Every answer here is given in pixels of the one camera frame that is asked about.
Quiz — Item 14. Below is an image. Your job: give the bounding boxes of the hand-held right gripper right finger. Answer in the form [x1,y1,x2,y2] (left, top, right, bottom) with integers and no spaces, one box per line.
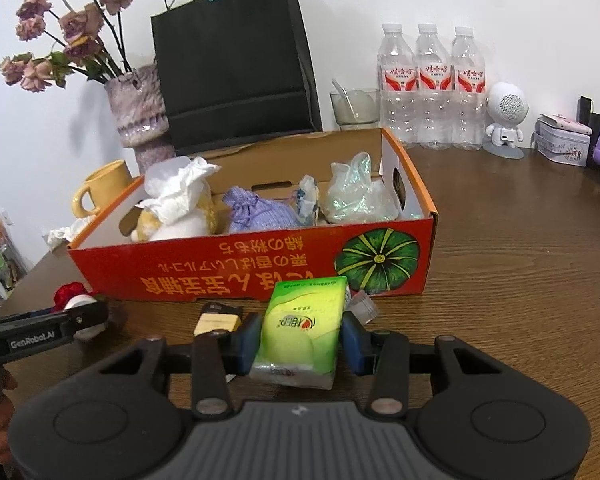
[340,311,507,417]

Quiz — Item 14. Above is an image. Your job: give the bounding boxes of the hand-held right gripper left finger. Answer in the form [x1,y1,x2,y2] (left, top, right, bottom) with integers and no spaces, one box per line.
[98,313,264,419]

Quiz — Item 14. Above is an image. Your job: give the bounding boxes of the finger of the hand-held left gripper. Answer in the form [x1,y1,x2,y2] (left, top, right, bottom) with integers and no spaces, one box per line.
[55,302,111,336]

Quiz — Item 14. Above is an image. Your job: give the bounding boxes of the green tissue pack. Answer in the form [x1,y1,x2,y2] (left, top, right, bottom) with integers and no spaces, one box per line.
[249,276,352,392]

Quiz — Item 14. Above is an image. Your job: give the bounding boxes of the orange cardboard box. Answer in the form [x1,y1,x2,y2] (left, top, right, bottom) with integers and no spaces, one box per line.
[67,127,440,304]

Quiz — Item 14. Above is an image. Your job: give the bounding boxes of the person's left hand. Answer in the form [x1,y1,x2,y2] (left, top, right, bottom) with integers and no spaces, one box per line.
[0,371,19,467]

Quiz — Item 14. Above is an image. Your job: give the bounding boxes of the red white small toy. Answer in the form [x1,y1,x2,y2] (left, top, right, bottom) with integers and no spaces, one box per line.
[54,282,107,342]

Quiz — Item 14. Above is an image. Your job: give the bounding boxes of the yellow black small block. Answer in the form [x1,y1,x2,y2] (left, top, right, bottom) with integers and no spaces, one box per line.
[193,302,246,339]

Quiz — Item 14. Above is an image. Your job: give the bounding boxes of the clear plastic wrapper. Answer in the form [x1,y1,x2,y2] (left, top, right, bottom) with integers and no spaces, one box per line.
[346,289,380,325]

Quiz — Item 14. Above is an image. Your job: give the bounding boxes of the yellow white plush toy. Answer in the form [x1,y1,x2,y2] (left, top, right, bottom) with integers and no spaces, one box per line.
[132,195,219,244]

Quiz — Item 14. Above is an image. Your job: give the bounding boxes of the yellow mug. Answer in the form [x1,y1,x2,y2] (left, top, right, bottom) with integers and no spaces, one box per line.
[71,160,134,220]

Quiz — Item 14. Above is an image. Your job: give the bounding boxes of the iridescent plastic bag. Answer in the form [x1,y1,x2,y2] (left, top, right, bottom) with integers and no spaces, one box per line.
[319,152,402,225]

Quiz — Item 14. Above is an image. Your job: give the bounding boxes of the small blue white packet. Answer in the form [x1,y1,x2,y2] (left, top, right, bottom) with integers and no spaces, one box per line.
[294,175,322,227]

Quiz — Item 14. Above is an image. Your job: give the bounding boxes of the large crumpled white tissue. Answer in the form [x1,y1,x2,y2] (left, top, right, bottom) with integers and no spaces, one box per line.
[144,156,222,222]

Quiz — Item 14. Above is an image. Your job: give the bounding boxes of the purple ceramic vase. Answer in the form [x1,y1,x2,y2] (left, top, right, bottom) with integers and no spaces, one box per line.
[104,64,177,176]

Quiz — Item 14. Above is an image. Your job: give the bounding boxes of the glass cup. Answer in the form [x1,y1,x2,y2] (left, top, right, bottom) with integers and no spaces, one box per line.
[329,88,382,132]

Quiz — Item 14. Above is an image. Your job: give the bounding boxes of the clear spoon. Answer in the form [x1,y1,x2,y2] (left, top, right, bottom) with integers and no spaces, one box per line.
[331,79,357,120]

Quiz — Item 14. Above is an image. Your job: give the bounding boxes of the clear water bottle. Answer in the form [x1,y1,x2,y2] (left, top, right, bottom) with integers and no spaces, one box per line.
[377,23,418,149]
[413,23,455,152]
[450,26,488,152]

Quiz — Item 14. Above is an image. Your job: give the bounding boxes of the black paper bag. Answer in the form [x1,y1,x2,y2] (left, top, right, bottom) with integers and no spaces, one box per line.
[151,0,324,157]

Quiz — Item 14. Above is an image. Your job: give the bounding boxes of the white robot speaker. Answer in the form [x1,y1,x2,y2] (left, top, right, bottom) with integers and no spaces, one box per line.
[482,81,532,160]

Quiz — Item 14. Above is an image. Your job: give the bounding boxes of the grey tin box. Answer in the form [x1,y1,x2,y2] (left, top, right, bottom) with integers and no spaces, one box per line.
[532,123,593,168]

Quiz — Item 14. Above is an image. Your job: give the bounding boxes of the dried pink roses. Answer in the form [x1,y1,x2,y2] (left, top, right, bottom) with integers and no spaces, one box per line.
[0,0,137,94]

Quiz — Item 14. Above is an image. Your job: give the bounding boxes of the pink case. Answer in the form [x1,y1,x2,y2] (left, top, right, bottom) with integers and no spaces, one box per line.
[538,113,594,136]

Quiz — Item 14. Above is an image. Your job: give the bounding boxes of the black box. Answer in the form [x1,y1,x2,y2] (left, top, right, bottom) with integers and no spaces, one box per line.
[578,95,600,169]

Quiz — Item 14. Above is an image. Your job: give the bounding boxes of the purple drawstring pouch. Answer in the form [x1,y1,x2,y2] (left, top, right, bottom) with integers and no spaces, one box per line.
[222,186,302,235]

